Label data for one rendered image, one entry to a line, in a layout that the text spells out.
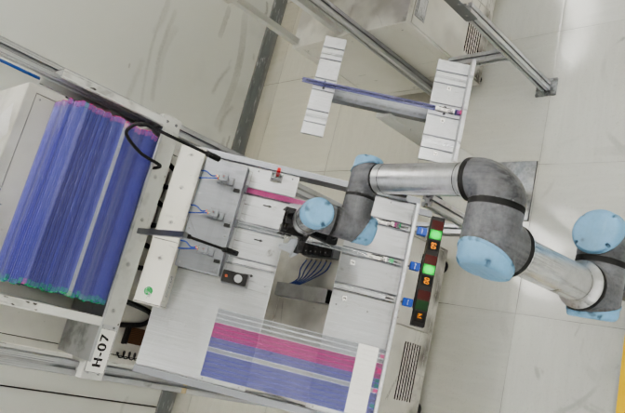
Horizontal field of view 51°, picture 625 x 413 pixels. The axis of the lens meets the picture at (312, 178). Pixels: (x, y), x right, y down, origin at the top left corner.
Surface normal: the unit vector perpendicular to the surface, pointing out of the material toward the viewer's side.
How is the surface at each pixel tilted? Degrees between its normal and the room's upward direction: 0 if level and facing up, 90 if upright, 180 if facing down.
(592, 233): 8
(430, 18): 90
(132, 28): 90
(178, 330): 44
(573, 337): 0
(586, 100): 0
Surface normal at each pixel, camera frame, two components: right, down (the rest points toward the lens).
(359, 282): 0.00, -0.25
